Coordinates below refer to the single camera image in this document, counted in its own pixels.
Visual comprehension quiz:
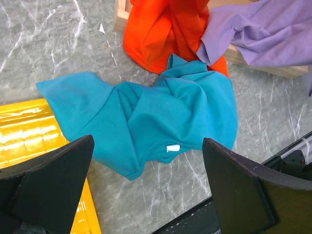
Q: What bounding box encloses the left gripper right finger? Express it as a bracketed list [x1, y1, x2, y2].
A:
[202, 138, 312, 234]

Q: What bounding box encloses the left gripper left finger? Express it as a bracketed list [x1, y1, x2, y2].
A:
[0, 135, 95, 234]

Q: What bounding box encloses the teal t shirt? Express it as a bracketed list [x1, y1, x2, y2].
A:
[37, 54, 238, 180]

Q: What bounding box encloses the lilac t shirt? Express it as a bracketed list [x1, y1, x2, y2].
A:
[195, 0, 312, 97]

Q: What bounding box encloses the orange t shirt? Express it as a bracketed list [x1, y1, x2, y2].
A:
[122, 0, 230, 78]

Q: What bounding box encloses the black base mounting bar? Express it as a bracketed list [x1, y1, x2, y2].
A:
[157, 134, 312, 234]

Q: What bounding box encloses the yellow plastic tray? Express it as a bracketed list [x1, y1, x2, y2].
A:
[0, 99, 101, 234]

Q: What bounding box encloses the wooden clothes rack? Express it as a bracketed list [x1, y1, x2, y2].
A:
[113, 0, 309, 79]

